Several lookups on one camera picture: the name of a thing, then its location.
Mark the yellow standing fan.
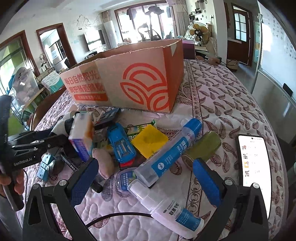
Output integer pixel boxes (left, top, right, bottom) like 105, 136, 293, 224
188, 23, 211, 45

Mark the printed cardboard box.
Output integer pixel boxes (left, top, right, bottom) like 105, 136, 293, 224
60, 39, 184, 113

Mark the white blue carton box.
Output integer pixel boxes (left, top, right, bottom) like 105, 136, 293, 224
68, 113, 94, 162

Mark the yellow square box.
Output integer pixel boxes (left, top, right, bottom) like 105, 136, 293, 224
131, 124, 169, 159

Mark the wooden chair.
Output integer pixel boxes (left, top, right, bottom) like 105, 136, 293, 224
30, 87, 66, 131

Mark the white spray bottle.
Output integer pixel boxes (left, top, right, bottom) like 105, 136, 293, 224
127, 179, 204, 240

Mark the white screen smartphone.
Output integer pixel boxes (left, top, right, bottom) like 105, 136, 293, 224
236, 135, 272, 216

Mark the person left hand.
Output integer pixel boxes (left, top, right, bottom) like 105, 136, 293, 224
0, 169, 25, 197

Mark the blue white tube bottle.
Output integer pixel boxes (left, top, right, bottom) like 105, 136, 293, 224
134, 118, 202, 187

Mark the blue toy car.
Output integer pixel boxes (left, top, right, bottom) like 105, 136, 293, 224
107, 123, 137, 163

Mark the floral quilted bedspread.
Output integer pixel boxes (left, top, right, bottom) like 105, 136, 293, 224
26, 60, 288, 240

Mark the black marker pen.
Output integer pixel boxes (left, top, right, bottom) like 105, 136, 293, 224
59, 153, 103, 194

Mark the small light blue box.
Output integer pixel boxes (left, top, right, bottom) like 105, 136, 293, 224
37, 154, 55, 182

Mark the green cracker snack packet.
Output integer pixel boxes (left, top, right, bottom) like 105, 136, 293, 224
124, 120, 157, 141

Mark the olive green cylinder can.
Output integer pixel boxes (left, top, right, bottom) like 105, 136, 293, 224
182, 131, 221, 171

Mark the black remote control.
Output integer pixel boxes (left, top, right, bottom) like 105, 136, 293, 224
94, 108, 121, 131

